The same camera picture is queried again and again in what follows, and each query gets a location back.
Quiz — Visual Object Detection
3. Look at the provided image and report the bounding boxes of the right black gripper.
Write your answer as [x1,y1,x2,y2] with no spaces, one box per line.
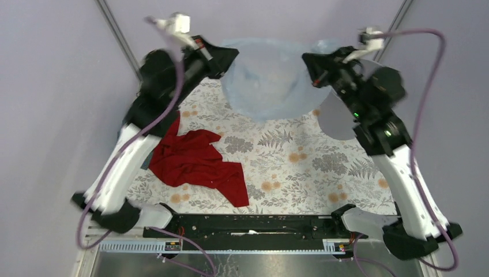
[300,46,368,121]

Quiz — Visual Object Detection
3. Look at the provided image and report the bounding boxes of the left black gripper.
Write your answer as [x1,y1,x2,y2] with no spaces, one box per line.
[168,34,238,106]

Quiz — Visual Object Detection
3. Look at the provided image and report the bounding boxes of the light blue plastic trash bag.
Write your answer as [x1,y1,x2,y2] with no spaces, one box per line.
[221,38,337,122]

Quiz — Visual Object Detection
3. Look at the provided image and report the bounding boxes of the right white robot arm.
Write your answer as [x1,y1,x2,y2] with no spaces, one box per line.
[302,46,462,260]

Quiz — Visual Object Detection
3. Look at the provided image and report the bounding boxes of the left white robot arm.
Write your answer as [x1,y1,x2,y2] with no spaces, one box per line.
[72,35,239,237]

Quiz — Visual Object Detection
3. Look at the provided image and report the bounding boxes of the grey plastic trash bin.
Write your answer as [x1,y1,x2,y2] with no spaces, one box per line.
[318,58,383,141]

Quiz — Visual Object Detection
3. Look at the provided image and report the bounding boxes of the floral patterned table mat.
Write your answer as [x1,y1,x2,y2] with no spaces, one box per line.
[128,80,396,215]

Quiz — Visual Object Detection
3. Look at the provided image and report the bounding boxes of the red cloth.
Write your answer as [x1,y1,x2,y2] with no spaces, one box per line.
[149,112,249,208]

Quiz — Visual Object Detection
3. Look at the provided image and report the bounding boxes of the teal grey cloth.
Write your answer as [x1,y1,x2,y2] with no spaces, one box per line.
[140,151,154,170]

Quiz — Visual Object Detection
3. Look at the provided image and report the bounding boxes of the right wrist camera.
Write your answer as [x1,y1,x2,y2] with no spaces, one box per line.
[343,27,385,63]

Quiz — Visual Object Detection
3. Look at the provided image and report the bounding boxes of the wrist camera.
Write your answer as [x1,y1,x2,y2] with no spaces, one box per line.
[343,27,385,63]
[154,13,197,48]

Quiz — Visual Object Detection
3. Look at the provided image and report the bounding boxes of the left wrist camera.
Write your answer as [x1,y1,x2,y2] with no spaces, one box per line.
[154,13,197,48]

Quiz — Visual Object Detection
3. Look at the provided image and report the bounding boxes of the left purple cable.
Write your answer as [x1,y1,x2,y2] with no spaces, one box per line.
[76,16,186,251]

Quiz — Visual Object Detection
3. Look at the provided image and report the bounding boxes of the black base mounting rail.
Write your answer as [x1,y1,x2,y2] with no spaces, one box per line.
[165,214,357,249]

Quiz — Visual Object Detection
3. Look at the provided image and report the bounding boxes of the white slotted cable duct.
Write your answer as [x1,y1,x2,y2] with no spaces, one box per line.
[99,239,346,256]

